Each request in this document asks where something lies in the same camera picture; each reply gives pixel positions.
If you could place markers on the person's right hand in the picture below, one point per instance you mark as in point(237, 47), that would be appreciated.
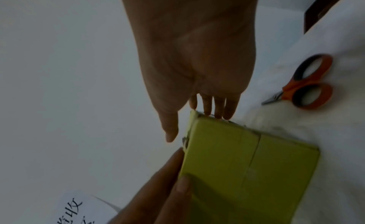
point(196, 49)

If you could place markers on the person's left hand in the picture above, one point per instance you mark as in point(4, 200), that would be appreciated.
point(151, 196)

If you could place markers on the yellow-green box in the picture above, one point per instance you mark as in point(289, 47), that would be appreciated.
point(245, 171)

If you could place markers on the white paper with black writing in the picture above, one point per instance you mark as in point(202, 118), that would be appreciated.
point(82, 209)

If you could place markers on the orange and black scissors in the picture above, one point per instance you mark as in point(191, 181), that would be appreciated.
point(310, 83)

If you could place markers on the dark brown wooden furniture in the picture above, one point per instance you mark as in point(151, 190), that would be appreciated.
point(316, 11)

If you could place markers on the white cloth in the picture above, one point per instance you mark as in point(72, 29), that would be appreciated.
point(328, 137)

